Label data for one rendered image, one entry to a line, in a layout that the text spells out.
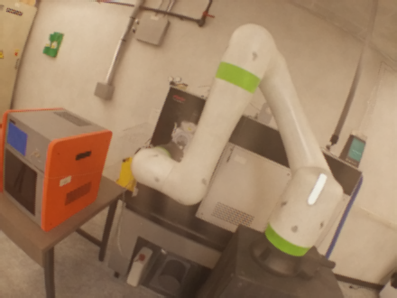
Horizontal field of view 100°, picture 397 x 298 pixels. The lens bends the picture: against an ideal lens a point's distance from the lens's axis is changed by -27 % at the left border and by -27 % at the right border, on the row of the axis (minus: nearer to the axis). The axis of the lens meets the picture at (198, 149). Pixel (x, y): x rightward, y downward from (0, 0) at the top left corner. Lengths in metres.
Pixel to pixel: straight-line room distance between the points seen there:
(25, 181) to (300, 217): 0.99
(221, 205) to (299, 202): 0.83
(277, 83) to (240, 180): 0.67
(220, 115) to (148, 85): 2.00
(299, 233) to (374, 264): 3.21
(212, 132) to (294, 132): 0.24
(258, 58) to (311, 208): 0.36
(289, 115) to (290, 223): 0.32
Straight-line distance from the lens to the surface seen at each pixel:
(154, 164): 0.62
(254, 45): 0.57
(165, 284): 1.80
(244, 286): 0.51
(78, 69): 3.08
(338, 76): 2.58
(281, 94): 0.68
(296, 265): 0.58
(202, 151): 0.58
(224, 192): 1.25
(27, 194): 1.07
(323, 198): 0.49
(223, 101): 0.55
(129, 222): 1.42
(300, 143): 0.66
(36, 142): 0.93
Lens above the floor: 1.45
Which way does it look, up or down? 13 degrees down
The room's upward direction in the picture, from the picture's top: 22 degrees clockwise
